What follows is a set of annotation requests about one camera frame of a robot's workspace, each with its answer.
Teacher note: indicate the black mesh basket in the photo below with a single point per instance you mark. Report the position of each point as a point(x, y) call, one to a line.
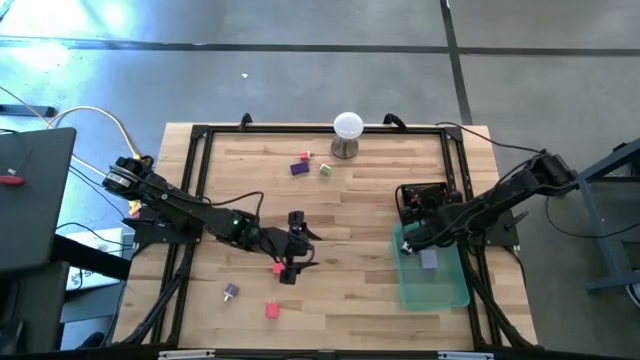
point(425, 192)

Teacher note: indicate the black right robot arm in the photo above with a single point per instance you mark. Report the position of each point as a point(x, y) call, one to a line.
point(505, 195)

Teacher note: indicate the light green charger cube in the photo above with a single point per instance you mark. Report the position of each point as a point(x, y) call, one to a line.
point(325, 170)

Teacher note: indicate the purple charger white face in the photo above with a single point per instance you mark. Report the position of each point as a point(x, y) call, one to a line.
point(231, 290)

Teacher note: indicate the teal translucent plastic bin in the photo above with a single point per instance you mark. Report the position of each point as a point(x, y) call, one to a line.
point(440, 290)

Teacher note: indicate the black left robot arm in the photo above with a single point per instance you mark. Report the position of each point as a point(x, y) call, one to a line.
point(170, 197)

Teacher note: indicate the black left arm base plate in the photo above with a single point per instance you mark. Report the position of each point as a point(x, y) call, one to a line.
point(160, 232)

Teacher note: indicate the lavender charger cube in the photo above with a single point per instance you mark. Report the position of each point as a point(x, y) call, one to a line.
point(428, 259)

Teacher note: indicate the dark grey desk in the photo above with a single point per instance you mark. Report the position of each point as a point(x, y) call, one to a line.
point(35, 200)

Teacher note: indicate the coral pink charger cube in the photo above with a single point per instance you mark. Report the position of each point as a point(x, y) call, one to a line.
point(278, 268)
point(272, 310)

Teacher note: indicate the white mushroom lamp brass base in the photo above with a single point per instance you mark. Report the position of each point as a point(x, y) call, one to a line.
point(348, 127)

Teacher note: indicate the black bar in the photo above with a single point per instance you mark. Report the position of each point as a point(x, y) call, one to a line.
point(90, 257)

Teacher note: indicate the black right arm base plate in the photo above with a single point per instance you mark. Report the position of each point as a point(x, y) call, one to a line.
point(502, 232)

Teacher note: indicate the silver table bracket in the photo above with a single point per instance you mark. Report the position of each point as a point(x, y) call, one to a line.
point(186, 355)
point(466, 355)

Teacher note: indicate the white charger cube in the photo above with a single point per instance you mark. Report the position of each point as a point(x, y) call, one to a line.
point(406, 248)

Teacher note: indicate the black aluminium table frame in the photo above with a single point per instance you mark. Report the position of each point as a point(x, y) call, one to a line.
point(320, 129)

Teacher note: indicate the small pink charger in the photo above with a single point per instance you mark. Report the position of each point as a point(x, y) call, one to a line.
point(304, 155)

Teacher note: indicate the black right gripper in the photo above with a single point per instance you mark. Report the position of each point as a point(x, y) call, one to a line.
point(437, 230)

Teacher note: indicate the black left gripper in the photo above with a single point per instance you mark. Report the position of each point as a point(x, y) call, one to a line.
point(282, 244)

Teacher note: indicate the black flat tray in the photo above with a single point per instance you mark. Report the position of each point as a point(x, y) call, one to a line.
point(299, 168)

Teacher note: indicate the blue grey metal stand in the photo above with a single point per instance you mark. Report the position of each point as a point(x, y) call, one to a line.
point(600, 225)

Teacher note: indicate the white paper box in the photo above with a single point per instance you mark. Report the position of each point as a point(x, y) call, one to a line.
point(92, 265)

